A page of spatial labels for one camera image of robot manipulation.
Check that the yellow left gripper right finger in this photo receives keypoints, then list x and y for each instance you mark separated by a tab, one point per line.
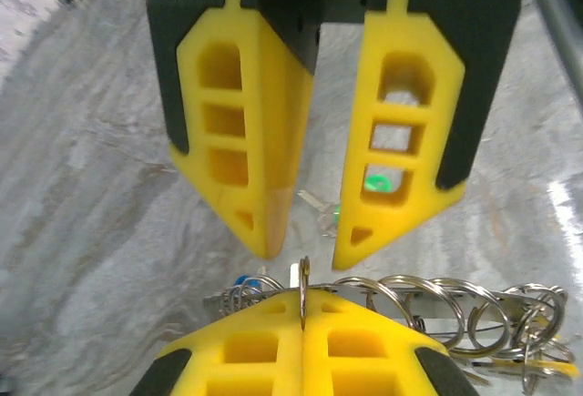
364	359

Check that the blue plastic key tag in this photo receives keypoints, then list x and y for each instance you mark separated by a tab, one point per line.
246	279

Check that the yellow plastic key tag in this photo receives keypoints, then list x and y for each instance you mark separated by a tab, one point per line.
555	368

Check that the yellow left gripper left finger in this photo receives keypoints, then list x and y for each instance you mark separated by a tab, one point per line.
246	359

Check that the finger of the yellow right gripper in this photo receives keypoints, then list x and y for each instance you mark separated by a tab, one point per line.
446	95
268	141

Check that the silver key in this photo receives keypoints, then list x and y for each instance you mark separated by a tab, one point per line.
312	199

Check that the green plastic key tag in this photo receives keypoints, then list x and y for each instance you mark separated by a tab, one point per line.
375	183

